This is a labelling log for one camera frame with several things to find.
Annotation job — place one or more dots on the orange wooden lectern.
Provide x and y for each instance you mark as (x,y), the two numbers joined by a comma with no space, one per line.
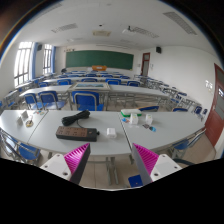
(99,68)

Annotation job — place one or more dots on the yellow tape roll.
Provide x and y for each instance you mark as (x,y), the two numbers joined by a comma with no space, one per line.
(29,124)

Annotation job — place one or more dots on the green chalkboard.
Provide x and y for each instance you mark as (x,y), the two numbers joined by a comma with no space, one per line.
(100,59)

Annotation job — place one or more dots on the white box with green print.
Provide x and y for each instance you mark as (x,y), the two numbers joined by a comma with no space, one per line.
(134,119)

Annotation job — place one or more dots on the blue curtain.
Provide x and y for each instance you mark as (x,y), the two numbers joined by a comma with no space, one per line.
(34,61)
(53,60)

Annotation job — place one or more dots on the narrow bright window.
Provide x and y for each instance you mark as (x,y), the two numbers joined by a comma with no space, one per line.
(47,59)

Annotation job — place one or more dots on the blue and orange card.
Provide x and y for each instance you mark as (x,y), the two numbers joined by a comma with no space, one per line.
(125,120)

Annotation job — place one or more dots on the ceiling light panels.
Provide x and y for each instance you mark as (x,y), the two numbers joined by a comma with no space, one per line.
(65,27)

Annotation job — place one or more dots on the ceiling air conditioner panel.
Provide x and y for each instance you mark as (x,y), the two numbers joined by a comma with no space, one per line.
(101,33)

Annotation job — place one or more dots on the red-brown door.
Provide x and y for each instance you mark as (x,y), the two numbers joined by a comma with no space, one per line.
(215,120)

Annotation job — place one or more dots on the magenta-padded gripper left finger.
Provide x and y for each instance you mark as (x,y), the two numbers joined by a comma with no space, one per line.
(58,165)

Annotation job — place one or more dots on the dark round sticker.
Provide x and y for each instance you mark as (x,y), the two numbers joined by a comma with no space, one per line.
(146,126)

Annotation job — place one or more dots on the framed blue-green board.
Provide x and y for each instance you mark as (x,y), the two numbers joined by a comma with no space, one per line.
(90,85)

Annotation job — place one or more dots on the large bright window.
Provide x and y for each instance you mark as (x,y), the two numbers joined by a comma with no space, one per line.
(22,63)

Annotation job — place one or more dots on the brown door with window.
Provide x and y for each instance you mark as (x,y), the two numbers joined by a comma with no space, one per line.
(145,68)

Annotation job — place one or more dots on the black wall speaker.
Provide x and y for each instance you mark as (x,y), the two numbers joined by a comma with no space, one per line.
(158,50)
(39,47)

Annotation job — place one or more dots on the green and white flat box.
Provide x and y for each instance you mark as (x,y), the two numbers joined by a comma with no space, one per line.
(131,112)

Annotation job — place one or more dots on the grey classroom desks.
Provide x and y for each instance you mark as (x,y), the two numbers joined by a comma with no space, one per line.
(136,90)

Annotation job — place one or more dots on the blue round sticker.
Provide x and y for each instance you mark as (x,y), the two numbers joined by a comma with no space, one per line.
(152,129)

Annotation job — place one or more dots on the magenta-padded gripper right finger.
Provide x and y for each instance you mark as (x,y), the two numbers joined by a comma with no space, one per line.
(163,165)

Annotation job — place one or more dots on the white ceiling projector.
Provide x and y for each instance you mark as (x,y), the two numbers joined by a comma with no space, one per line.
(127,30)

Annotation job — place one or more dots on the colourful small cards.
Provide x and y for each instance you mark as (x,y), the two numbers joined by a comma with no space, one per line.
(39,112)

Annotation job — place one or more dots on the blue classroom chairs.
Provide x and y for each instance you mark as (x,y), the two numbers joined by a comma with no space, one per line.
(86,100)

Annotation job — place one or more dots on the dark brown power strip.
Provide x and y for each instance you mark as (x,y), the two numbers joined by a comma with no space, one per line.
(75,133)

